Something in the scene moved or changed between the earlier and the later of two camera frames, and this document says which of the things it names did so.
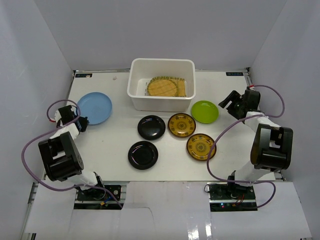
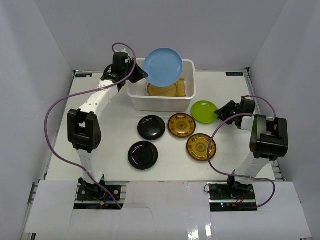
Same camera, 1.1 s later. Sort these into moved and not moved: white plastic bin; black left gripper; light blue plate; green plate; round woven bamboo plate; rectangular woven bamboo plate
Moved: black left gripper; light blue plate
Not moved: white plastic bin; round woven bamboo plate; green plate; rectangular woven bamboo plate
